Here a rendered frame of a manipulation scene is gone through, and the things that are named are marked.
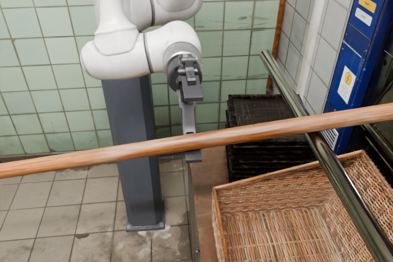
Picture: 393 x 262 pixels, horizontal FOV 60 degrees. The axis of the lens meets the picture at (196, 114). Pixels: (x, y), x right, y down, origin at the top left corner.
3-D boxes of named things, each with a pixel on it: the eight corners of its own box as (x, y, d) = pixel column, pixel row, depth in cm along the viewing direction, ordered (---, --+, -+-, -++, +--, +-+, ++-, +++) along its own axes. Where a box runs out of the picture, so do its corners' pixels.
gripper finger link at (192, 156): (182, 135, 67) (182, 138, 68) (186, 160, 62) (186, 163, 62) (197, 134, 67) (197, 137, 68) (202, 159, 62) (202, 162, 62)
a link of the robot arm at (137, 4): (94, 31, 129) (83, -31, 116) (140, 23, 135) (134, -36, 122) (104, 47, 117) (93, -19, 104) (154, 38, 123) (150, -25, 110)
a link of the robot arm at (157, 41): (206, 75, 83) (153, 84, 83) (198, 47, 95) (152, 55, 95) (200, 34, 76) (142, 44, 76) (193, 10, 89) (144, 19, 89)
